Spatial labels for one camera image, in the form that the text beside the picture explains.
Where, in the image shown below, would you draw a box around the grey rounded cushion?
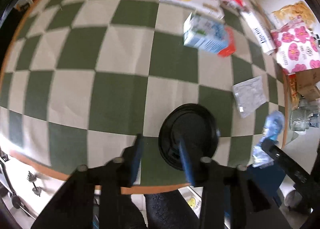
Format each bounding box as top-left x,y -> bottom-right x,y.
284,189 -> 305,209

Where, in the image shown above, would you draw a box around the blue white milk carton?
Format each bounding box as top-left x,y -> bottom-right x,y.
183,12 -> 229,54

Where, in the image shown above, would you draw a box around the crushed blue plastic bottle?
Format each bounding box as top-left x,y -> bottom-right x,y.
252,111 -> 285,168

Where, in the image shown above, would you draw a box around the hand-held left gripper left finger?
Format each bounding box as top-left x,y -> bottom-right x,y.
31,134 -> 145,229

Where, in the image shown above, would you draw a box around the clear plastic bottles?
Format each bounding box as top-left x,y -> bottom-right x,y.
290,99 -> 320,132

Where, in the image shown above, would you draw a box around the red snack packet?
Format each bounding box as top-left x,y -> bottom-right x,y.
217,27 -> 237,57

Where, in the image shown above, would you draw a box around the person's right leg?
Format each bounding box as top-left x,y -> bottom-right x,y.
145,189 -> 200,229

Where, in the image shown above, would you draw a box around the green white checkered tablecloth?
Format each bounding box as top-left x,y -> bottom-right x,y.
0,0 -> 293,194

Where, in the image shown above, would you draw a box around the brown cardboard box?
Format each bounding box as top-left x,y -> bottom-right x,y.
295,67 -> 320,99

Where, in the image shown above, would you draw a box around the yellow snack bag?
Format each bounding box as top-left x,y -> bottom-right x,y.
272,1 -> 316,29

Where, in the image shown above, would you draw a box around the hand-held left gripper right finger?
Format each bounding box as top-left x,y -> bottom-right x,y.
176,142 -> 292,229

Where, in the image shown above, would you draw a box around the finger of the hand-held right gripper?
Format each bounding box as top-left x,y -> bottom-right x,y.
261,139 -> 320,202

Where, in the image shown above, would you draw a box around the chrome dumbbell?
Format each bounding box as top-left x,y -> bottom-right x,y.
27,171 -> 43,197

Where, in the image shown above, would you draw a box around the long white box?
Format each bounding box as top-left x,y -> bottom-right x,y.
239,6 -> 277,55

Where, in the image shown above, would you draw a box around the red white snack wrapper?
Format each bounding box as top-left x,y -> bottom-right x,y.
222,0 -> 247,10

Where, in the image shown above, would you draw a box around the pink floral tissue pack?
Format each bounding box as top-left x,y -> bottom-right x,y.
270,19 -> 320,74

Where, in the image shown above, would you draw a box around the black plastic cup lid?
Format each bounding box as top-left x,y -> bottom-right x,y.
158,104 -> 221,169

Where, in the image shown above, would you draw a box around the white bag with yellow face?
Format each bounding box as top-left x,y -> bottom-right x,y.
186,189 -> 203,216

